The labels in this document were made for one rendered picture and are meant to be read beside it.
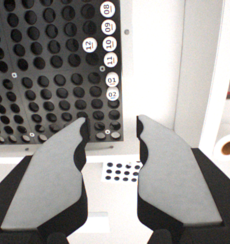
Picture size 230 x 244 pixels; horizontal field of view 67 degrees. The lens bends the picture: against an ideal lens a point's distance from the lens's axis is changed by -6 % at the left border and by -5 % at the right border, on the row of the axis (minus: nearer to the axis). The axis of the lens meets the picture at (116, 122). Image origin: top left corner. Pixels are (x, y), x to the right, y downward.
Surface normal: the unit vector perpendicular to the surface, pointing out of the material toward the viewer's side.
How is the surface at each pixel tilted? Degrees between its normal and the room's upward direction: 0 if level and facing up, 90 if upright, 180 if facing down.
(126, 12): 0
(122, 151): 90
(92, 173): 0
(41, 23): 0
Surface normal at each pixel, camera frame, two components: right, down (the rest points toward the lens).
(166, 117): 0.00, 0.49
